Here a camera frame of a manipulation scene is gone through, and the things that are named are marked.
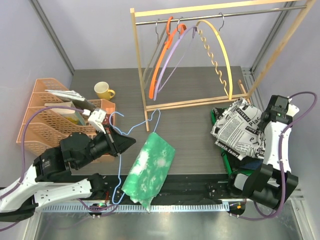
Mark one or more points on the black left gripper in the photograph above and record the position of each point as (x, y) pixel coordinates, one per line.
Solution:
(118, 143)

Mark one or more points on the green garment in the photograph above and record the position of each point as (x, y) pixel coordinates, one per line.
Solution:
(149, 171)

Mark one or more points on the blue wire hanger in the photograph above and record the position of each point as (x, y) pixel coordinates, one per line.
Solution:
(120, 156)

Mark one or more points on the clear acrylic hanger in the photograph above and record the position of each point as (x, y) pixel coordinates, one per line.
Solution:
(156, 54)

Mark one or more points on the orange plastic hanger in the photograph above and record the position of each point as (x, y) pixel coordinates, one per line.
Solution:
(167, 44)

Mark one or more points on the white black printed garment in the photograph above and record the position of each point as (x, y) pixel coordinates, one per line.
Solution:
(236, 130)

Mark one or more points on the yellow plastic hanger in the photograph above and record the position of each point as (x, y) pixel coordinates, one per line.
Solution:
(218, 56)

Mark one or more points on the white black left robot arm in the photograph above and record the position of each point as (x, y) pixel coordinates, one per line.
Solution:
(48, 180)

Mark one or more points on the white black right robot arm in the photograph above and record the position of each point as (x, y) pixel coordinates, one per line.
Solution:
(272, 182)

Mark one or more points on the orange compartment basket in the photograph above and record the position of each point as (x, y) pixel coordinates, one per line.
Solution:
(90, 131)

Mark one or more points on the yellow mug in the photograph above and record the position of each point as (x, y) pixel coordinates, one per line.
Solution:
(103, 91)

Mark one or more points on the papers in organizer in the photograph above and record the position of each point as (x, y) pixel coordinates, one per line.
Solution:
(71, 99)

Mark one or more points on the orange file organizer rack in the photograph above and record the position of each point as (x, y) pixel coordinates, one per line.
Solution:
(47, 128)

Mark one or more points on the green plastic tray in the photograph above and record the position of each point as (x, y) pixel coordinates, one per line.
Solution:
(225, 159)

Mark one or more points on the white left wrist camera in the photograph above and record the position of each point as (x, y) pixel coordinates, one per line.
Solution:
(96, 118)

